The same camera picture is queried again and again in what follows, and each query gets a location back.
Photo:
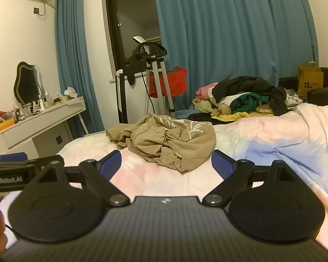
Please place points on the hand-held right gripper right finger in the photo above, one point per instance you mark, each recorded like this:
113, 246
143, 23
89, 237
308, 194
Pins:
221, 164

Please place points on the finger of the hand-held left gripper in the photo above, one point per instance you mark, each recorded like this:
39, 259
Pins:
13, 157

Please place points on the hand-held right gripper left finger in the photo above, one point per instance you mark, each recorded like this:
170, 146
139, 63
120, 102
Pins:
111, 164

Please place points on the khaki printed t-shirt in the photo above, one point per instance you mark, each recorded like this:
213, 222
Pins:
164, 142

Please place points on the pile of mixed clothes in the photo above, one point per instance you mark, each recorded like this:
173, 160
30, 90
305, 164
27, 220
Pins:
243, 98

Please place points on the yellow tray of small things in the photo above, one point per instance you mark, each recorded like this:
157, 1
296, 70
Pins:
1, 125

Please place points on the white dressing table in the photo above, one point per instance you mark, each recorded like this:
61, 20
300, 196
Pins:
38, 125

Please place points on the group of cosmetic bottles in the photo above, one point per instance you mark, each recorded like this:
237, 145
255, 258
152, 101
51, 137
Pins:
41, 105

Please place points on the pastel tie-dye duvet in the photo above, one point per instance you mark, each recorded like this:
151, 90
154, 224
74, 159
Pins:
276, 142

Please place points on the black metal stand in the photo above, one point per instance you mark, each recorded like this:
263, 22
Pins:
122, 98

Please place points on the wavy black-framed mirror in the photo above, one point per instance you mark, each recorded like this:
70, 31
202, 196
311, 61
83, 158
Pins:
27, 84

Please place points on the white tissue box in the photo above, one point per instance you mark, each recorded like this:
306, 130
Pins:
69, 92

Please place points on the narrow blue curtain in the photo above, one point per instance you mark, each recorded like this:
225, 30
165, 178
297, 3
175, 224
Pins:
73, 60

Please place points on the yellow paper bag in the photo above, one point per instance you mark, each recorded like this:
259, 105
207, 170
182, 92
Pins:
310, 80

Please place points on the wide blue curtain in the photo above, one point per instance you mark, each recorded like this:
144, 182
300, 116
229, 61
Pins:
235, 32

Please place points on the grey wall socket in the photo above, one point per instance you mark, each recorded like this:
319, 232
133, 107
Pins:
37, 10

